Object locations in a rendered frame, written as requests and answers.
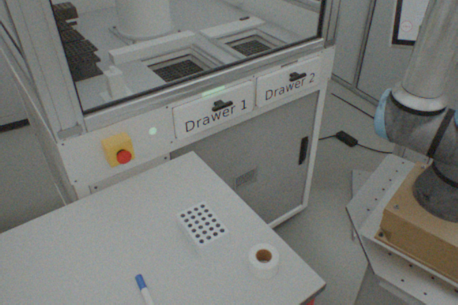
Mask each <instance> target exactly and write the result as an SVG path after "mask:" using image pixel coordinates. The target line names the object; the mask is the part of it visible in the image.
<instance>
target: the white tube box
mask: <svg viewBox="0 0 458 305"><path fill-rule="evenodd" d="M176 220H177V225H178V226H179V228H180V229H181V231H182V232H183V233H184V235H185V236H186V238H187V239H188V240H189V242H190V243H191V245H192V246H193V248H194V249H195V250H196V252H197V253H198V254H199V256H200V257H203V256H205V255H207V254H208V253H210V252H212V251H214V250H215V249H217V248H219V247H221V246H223V245H225V244H227V243H229V242H230V232H229V230H228V229H227V228H226V226H225V225H224V224H223V223H222V222H221V221H220V219H219V218H218V217H217V215H216V214H215V213H214V212H213V211H212V210H211V209H210V207H209V206H208V205H207V203H206V202H205V201H203V202H200V203H198V204H196V205H194V206H192V207H190V208H187V209H185V210H183V211H181V212H179V213H177V214H176Z"/></svg>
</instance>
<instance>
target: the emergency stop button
mask: <svg viewBox="0 0 458 305"><path fill-rule="evenodd" d="M131 159H132V154H131V152H130V151H128V150H123V151H121V152H120V153H119V154H118V155H117V161H118V162H119V163H120V164H126V163H128V162H130V160H131Z"/></svg>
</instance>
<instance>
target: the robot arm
mask: <svg viewBox="0 0 458 305"><path fill-rule="evenodd" d="M457 61H458V0H429V3H428V5H427V9H426V11H425V15H424V17H423V21H422V23H421V27H420V29H419V32H418V35H417V38H416V41H415V44H414V47H413V50H412V54H411V56H410V60H409V62H408V66H407V68H406V72H405V74H404V77H403V80H402V81H400V82H397V83H395V84H394V85H393V87H392V88H391V89H387V90H385V92H384V93H383V95H382V97H381V99H380V101H379V105H378V107H377V110H376V115H375V118H374V129H375V132H376V134H378V136H380V137H381V138H384V139H386V140H388V141H389V142H391V143H395V144H398V145H400V146H403V147H405V148H408V149H410V150H413V151H415V152H417V153H420V154H422V155H425V156H427V157H430V158H432V159H434V160H433V163H432V164H431V165H430V166H429V167H428V168H426V169H425V170H424V171H423V172H422V173H420V174H419V175H418V176H417V178H416V180H415V182H414V184H413V187H412V192H413V196H414V198H415V200H416V201H417V202H418V204H419V205H420V206H421V207H422V208H424V209H425V210H426V211H427V212H428V213H430V214H432V215H434V216H436V217H438V218H439V219H442V220H445V221H450V222H454V223H458V109H457V110H453V109H450V108H447V107H446V106H447V104H448V96H447V94H446V93H445V92H444V91H445V89H446V86H447V84H448V81H449V80H450V78H451V75H452V73H453V70H454V68H455V66H456V64H457Z"/></svg>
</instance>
